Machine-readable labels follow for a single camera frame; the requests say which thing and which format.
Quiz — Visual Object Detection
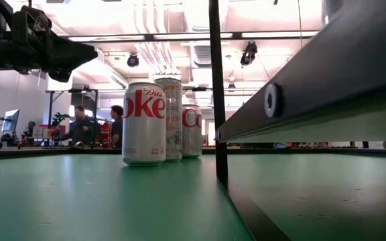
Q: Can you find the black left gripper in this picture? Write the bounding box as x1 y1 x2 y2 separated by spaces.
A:
11 9 99 82

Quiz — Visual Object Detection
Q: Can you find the silver Diet Coke can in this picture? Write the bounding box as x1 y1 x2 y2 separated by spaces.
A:
121 82 167 167
181 104 203 159

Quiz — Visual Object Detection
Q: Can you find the Celsius energy drink can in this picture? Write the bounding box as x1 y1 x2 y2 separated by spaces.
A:
154 77 183 162

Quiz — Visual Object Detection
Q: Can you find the silver shelf bolt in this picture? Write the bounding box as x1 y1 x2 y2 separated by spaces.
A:
263 82 283 118

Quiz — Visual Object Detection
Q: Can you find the person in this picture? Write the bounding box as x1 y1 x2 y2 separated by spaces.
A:
110 104 124 149
60 105 102 148

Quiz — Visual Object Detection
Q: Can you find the black overhead crossbar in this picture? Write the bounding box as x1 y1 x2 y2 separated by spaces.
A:
58 30 320 43

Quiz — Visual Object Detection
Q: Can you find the red storage bins rack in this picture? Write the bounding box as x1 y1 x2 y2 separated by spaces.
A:
99 122 113 149

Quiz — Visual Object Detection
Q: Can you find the computer monitor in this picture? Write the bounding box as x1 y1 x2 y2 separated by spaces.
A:
1 108 21 133

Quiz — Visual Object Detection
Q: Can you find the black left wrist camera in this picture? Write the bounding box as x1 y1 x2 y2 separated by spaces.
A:
20 5 52 33

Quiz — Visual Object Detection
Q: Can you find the black ceiling-mounted camera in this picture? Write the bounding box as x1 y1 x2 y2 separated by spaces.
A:
127 53 140 68
240 40 259 67

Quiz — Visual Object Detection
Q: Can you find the black workstation frame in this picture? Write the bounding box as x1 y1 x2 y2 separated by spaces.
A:
47 87 99 148

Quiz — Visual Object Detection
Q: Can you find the black foreground frame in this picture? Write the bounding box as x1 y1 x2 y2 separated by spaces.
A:
208 0 386 241

